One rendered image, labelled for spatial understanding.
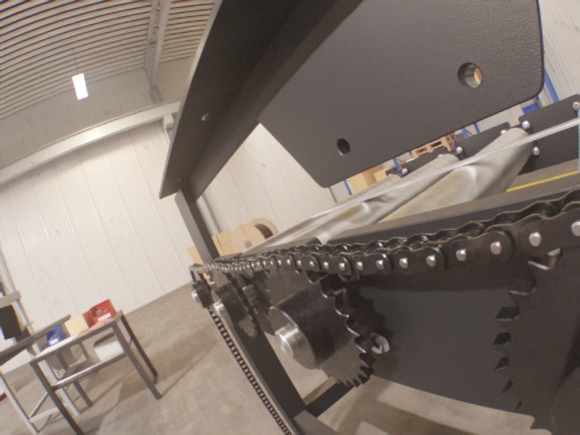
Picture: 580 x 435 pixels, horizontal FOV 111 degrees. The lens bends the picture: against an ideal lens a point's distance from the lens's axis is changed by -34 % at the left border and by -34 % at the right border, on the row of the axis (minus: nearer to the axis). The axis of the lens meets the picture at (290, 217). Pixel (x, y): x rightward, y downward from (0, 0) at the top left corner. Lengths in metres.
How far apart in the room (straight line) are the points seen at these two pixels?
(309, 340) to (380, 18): 0.27
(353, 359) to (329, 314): 0.05
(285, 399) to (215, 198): 10.10
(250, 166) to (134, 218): 4.78
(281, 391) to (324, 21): 0.96
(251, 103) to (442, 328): 0.33
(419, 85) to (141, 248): 10.21
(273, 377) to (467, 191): 0.76
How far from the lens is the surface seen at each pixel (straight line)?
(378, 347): 0.33
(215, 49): 0.31
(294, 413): 1.07
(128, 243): 10.34
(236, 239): 7.13
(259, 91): 0.37
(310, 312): 0.29
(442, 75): 0.20
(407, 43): 0.21
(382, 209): 0.76
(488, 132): 1.18
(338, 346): 0.31
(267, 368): 0.96
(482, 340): 0.26
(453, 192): 0.49
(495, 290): 0.22
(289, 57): 0.32
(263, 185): 11.59
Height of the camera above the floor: 0.99
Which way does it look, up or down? 3 degrees down
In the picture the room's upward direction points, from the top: 25 degrees counter-clockwise
